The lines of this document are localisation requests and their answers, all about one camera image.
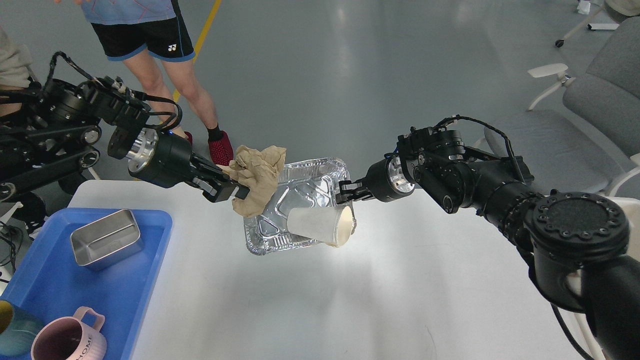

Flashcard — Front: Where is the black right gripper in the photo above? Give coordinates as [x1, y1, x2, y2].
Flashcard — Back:
[335, 155, 415, 205]

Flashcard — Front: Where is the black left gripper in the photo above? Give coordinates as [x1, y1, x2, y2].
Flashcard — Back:
[126, 129, 250, 203]

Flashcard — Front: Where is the aluminium foil tray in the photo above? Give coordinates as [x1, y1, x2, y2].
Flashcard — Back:
[243, 157, 350, 256]

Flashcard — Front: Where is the cream paper cup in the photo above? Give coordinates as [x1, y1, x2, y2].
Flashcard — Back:
[286, 205, 355, 248]

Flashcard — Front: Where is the brown paper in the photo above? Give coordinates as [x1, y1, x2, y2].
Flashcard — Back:
[219, 145, 287, 218]

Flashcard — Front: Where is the square stainless steel tray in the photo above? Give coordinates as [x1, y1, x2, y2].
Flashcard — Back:
[70, 209, 144, 272]

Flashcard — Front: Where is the pink HOME mug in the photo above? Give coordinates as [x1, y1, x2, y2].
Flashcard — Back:
[30, 306, 107, 360]

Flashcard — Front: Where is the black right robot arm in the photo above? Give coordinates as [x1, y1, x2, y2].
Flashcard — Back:
[334, 115, 640, 360]

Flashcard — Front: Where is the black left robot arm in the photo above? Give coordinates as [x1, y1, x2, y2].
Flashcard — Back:
[1, 51, 250, 203]

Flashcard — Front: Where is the standing person in shorts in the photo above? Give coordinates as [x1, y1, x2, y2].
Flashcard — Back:
[77, 0, 234, 166]

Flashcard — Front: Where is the blue plastic tray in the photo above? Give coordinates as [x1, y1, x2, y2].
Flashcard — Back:
[1, 207, 173, 360]

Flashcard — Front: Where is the seated person at left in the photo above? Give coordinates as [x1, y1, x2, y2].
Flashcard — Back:
[0, 27, 34, 88]

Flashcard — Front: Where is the grey office chair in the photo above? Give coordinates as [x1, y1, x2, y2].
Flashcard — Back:
[491, 17, 640, 199]

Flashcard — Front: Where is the teal mug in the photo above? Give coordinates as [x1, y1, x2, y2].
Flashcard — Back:
[0, 300, 45, 357]

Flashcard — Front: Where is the white chair base far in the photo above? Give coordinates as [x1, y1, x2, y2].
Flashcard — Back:
[554, 0, 640, 48]

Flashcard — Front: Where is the cream plastic bin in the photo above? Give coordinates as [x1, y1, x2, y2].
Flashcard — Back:
[573, 196, 640, 360]

